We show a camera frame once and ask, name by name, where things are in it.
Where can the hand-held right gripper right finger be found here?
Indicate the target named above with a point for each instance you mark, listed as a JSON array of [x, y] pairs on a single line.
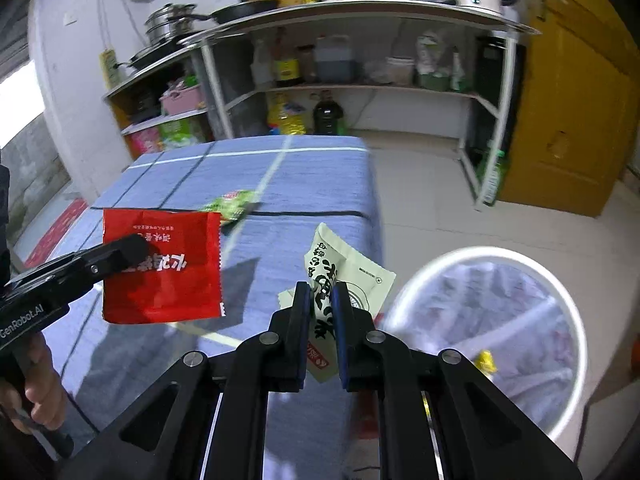
[[342, 320]]

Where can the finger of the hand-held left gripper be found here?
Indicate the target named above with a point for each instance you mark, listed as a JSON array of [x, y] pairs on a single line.
[[120, 254]]

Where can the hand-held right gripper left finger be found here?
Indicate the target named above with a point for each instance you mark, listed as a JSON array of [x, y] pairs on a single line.
[[300, 320]]

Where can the cream printed food packet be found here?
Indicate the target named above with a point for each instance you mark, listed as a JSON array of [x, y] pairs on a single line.
[[350, 270]]

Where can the red snack packet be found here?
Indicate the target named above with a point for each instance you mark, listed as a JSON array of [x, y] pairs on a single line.
[[175, 287]]

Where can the white-rimmed trash bin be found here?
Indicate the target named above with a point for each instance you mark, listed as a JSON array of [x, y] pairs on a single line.
[[500, 251]]

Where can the person's left hand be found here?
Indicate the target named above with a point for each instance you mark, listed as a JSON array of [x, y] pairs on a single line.
[[47, 390]]

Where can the red patterned door mat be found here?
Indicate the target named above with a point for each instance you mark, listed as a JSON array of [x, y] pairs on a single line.
[[57, 230]]

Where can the red floor mat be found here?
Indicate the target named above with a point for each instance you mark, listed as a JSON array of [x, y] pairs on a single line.
[[364, 412]]

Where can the pink box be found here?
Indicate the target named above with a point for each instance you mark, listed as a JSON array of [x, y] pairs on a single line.
[[147, 142]]

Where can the green snack packet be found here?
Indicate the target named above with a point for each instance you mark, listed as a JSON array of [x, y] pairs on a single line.
[[231, 205]]

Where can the green box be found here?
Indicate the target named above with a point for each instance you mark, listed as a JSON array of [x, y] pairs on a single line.
[[182, 132]]

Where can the blue checked tablecloth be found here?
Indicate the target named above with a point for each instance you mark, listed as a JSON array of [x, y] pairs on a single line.
[[310, 180]]

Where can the pink plastic basket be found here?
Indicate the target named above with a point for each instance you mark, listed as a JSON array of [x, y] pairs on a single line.
[[182, 101]]

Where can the wooden side shelf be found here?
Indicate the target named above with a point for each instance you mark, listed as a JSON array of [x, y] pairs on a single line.
[[150, 72]]

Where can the yellow power strip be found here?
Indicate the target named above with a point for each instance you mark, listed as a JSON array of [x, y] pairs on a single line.
[[108, 67]]

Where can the black induction cooker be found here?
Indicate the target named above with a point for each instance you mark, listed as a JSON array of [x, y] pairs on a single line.
[[150, 55]]

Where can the yellow cooking oil bottle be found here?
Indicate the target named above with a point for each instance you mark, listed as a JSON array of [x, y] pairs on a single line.
[[286, 117]]

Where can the green plastic bottle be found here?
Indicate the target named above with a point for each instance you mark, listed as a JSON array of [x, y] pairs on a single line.
[[492, 180]]

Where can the large dark bottle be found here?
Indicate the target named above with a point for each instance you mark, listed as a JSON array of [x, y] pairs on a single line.
[[328, 115]]

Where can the white plastic bottle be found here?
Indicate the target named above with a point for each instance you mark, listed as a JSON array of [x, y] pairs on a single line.
[[262, 67]]

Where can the steel steamer pot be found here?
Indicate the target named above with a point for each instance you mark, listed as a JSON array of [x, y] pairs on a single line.
[[170, 22]]

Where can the soy sauce bottle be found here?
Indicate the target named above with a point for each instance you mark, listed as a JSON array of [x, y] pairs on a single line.
[[287, 65]]

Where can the brown glass jar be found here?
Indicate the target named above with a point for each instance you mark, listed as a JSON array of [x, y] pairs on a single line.
[[307, 66]]

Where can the green bowl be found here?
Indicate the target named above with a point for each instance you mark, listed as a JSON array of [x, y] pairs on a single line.
[[434, 82]]

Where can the white lidded tub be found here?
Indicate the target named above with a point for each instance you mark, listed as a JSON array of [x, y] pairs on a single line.
[[400, 71]]

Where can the grey plastic jerrycan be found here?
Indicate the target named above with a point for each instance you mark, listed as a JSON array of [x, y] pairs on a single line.
[[332, 60]]

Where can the black frying pan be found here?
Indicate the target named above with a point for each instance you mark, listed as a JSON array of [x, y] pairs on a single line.
[[247, 10]]

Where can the crumpled plastic bags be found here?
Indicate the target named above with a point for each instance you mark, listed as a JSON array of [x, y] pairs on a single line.
[[432, 52]]

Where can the metal kitchen shelf rack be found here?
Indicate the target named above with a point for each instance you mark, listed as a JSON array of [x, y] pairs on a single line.
[[350, 10]]

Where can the yellow wooden door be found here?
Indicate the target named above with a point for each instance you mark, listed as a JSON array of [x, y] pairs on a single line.
[[575, 110]]

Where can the white wall switch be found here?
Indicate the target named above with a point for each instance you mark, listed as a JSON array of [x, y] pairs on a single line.
[[70, 16]]

